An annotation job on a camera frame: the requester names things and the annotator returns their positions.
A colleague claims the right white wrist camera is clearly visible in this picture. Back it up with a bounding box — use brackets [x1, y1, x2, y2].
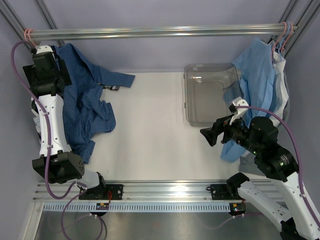
[228, 97, 249, 125]

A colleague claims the light blue shirt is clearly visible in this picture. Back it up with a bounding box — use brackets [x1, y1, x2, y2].
[220, 38, 276, 163]

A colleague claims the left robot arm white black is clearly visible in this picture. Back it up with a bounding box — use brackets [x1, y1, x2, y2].
[23, 47, 108, 200]

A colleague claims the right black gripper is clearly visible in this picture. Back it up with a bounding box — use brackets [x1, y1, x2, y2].
[199, 110, 261, 155]

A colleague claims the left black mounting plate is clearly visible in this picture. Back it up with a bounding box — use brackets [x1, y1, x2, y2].
[78, 184, 124, 201]

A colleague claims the pink hanger on right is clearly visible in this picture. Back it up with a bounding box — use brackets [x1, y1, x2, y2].
[270, 21, 294, 61]

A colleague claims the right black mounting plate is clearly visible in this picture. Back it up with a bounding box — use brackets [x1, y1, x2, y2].
[206, 183, 243, 200]

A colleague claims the blue hanger on right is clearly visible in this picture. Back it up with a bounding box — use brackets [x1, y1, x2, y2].
[275, 21, 294, 54]

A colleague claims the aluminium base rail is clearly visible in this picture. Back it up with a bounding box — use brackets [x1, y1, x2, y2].
[32, 178, 288, 203]

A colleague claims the clear plastic bin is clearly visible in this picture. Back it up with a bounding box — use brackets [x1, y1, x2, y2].
[183, 63, 244, 127]

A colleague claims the aluminium hanging rod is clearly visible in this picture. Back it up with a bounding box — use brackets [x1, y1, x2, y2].
[31, 23, 285, 42]

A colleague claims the grey shirt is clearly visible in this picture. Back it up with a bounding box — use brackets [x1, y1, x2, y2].
[239, 74, 290, 180]

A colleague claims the blue checked shirt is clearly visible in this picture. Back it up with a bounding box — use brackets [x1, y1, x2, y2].
[54, 43, 135, 164]

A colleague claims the left aluminium frame post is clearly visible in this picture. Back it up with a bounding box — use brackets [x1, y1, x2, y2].
[0, 0, 57, 40]

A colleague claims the white slotted cable duct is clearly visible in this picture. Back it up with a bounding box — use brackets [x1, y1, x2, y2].
[43, 202, 231, 213]

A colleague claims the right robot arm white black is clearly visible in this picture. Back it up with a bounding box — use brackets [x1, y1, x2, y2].
[200, 116, 320, 240]

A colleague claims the black mounting plate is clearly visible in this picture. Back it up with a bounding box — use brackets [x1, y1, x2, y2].
[206, 183, 243, 200]
[78, 184, 124, 201]

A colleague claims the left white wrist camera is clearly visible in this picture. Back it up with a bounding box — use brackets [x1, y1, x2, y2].
[36, 45, 54, 54]

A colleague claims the pink hanger on left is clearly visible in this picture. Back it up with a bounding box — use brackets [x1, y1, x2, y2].
[23, 28, 32, 43]

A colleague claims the right aluminium frame post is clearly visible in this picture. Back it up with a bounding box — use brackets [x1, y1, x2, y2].
[278, 0, 320, 57]

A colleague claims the pink wire hanger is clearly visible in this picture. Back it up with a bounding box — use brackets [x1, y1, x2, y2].
[29, 28, 37, 47]

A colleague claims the black white plaid shirt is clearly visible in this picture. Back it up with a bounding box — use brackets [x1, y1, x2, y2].
[30, 83, 120, 139]

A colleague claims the aluminium frame post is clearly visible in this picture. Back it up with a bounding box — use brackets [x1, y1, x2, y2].
[0, 0, 57, 40]
[278, 0, 320, 57]

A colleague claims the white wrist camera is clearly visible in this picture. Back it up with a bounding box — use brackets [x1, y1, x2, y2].
[228, 97, 249, 125]
[36, 45, 54, 54]

